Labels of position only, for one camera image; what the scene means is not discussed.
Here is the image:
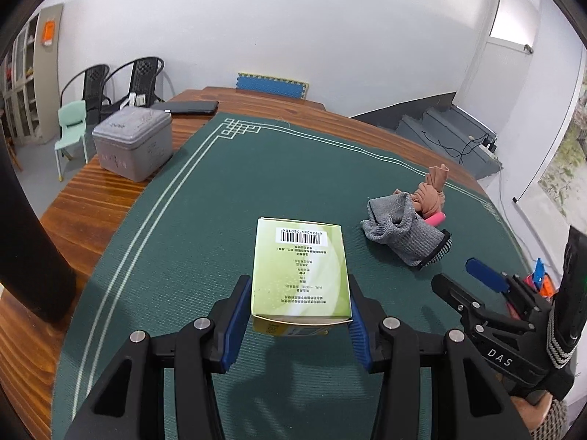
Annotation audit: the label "blue foam mat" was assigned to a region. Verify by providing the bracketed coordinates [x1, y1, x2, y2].
[235, 72, 310, 102]

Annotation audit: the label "grey metal box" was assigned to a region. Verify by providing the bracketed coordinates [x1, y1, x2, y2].
[92, 107, 174, 183]

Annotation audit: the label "pink tin box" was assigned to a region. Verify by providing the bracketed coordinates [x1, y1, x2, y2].
[504, 274, 558, 319]

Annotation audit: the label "black laptop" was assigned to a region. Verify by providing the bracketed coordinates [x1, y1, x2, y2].
[150, 100, 219, 116]

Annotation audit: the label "glass door cabinet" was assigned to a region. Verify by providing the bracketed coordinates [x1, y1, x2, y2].
[0, 9, 42, 147]

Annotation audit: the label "wooden table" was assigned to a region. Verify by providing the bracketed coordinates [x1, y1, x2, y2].
[0, 86, 505, 440]

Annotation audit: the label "grey board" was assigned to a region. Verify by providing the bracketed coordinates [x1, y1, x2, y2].
[32, 2, 65, 143]

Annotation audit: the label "grey wall cable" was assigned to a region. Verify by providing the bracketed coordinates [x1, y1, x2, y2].
[497, 158, 528, 257]

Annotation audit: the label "black chair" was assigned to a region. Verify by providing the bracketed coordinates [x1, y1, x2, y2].
[59, 64, 113, 122]
[103, 56, 166, 111]

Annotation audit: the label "grey stairs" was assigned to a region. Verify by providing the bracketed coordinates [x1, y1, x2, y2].
[349, 92, 500, 179]

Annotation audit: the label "wall scroll painting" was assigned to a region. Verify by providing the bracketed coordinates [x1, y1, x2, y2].
[511, 55, 587, 221]

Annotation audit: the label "black cable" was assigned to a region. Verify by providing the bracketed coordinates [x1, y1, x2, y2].
[422, 131, 489, 166]

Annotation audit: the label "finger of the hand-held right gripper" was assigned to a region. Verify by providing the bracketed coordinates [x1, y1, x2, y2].
[431, 272, 495, 331]
[465, 257, 552, 318]

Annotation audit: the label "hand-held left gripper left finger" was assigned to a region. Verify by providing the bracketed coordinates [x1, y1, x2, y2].
[64, 274, 253, 440]

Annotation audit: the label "mint green small chair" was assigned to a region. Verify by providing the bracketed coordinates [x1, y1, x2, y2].
[54, 101, 90, 182]

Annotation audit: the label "person's right hand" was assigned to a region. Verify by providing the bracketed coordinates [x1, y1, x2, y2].
[510, 395, 554, 440]

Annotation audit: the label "green table mat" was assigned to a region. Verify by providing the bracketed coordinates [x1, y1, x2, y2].
[50, 112, 533, 440]

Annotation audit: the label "person's right forearm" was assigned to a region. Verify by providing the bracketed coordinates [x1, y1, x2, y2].
[534, 399, 574, 440]

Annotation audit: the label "grey ribbed knit glove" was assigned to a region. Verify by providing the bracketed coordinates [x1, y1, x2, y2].
[360, 192, 452, 270]

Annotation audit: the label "green cardboard box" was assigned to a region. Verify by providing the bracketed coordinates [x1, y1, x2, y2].
[250, 217, 354, 337]

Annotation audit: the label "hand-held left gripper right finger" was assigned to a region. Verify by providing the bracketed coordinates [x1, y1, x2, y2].
[346, 274, 528, 440]

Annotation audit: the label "tan knotted stocking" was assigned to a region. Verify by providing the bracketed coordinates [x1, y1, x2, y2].
[394, 164, 446, 218]

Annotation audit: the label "white power strip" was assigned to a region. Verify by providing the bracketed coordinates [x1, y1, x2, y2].
[477, 134, 502, 162]

